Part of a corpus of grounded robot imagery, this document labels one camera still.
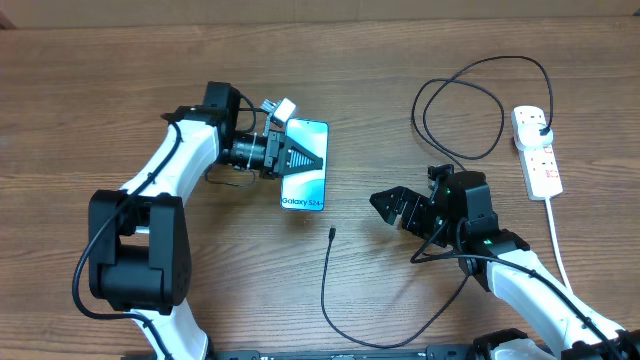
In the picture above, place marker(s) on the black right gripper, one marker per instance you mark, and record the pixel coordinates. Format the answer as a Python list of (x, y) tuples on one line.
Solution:
[(397, 196)]

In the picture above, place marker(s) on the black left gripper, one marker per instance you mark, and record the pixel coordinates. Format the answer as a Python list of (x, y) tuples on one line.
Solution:
[(275, 158)]

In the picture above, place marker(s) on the blue Galaxy smartphone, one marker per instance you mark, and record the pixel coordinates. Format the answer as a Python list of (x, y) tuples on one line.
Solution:
[(303, 184)]

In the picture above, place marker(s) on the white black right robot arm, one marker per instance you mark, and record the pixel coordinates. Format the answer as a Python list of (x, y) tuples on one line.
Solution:
[(458, 213)]

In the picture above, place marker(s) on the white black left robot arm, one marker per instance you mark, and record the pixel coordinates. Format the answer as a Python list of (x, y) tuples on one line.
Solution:
[(137, 264)]

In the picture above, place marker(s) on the white charger plug adapter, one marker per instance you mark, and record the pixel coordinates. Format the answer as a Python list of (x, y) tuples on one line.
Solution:
[(529, 136)]

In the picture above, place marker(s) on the white power strip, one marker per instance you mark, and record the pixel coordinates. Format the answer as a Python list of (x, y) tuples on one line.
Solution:
[(539, 166)]

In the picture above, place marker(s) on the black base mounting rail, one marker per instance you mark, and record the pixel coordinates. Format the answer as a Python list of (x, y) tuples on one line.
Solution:
[(431, 352)]

